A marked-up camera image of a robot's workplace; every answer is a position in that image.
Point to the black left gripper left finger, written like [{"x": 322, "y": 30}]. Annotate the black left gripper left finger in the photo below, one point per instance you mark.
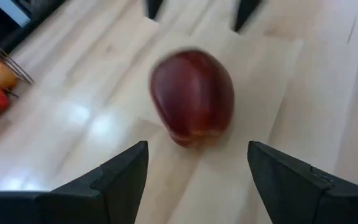
[{"x": 73, "y": 208}]

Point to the dark red apple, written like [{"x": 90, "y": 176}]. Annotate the dark red apple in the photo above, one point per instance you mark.
[{"x": 194, "y": 96}]

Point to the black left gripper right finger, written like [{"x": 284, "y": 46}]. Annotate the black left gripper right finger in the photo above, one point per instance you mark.
[{"x": 306, "y": 205}]

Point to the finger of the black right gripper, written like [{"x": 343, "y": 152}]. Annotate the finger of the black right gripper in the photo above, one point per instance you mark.
[
  {"x": 154, "y": 7},
  {"x": 247, "y": 12}
]

